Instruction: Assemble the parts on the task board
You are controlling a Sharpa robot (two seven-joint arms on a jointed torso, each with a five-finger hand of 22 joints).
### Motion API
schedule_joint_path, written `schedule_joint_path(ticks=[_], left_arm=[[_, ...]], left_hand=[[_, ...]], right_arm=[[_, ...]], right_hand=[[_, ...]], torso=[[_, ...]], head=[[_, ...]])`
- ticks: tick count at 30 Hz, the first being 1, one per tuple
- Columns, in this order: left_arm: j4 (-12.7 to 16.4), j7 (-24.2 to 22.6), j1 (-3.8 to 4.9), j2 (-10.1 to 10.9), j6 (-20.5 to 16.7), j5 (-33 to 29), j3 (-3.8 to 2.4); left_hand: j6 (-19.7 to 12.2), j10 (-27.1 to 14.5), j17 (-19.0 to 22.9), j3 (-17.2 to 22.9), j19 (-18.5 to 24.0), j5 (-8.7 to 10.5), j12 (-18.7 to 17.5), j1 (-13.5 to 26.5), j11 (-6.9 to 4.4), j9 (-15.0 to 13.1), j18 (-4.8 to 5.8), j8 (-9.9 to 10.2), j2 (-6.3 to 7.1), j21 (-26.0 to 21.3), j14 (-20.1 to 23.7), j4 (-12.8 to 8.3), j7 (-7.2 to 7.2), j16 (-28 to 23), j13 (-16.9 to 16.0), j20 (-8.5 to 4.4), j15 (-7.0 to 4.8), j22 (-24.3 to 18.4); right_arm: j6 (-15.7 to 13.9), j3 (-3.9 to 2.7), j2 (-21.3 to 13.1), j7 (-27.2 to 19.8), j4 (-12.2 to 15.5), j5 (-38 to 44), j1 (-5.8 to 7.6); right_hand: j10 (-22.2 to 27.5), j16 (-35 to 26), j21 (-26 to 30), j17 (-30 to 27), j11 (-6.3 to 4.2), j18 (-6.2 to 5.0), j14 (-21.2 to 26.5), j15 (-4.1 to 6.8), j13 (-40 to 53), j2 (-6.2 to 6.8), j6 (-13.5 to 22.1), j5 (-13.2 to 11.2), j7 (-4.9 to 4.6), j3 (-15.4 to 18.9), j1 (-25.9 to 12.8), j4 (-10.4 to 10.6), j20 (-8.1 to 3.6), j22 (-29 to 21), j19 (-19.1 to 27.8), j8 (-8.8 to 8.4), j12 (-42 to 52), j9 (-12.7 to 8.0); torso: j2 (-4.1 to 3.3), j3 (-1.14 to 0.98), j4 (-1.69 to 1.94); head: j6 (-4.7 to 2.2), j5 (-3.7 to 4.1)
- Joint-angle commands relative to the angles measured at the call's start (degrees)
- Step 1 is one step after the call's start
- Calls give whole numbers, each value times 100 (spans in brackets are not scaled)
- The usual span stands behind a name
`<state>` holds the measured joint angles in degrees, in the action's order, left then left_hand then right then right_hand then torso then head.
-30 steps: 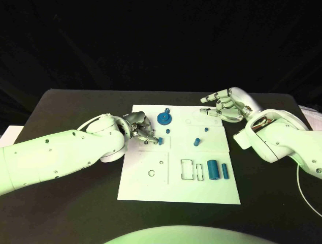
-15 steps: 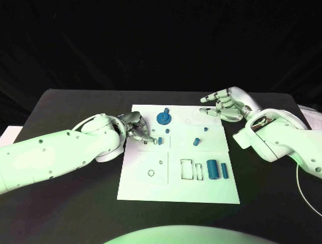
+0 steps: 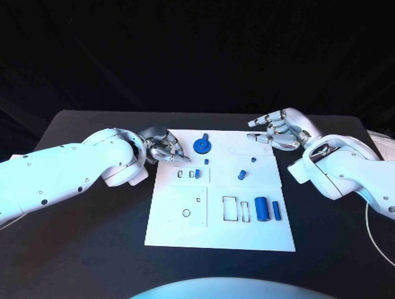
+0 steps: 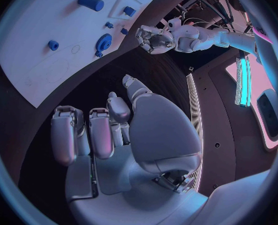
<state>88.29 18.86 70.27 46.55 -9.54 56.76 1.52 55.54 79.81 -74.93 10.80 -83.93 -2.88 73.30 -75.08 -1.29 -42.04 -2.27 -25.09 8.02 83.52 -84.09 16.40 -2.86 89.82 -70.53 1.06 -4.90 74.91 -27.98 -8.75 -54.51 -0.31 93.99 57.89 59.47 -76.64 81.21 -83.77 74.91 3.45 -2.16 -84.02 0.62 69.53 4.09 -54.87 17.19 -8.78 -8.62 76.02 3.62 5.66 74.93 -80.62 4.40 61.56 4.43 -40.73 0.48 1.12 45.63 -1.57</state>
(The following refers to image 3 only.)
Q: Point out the large blue cylinder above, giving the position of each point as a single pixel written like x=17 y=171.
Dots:
x=261 y=209

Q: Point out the blue gear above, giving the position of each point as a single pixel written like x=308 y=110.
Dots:
x=201 y=146

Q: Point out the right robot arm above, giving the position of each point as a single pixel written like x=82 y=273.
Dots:
x=359 y=172

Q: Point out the white task board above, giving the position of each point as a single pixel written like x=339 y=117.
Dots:
x=217 y=233

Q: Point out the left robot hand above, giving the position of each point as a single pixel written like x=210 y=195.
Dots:
x=163 y=147

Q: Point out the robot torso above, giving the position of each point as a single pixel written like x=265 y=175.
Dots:
x=230 y=289

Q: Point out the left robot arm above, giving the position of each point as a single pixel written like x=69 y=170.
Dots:
x=49 y=168

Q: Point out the short blue cylinder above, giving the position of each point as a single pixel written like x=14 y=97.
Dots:
x=240 y=175

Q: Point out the thin long blue cylinder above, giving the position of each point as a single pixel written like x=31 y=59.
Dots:
x=275 y=211

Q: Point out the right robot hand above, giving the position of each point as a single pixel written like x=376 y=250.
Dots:
x=289 y=130

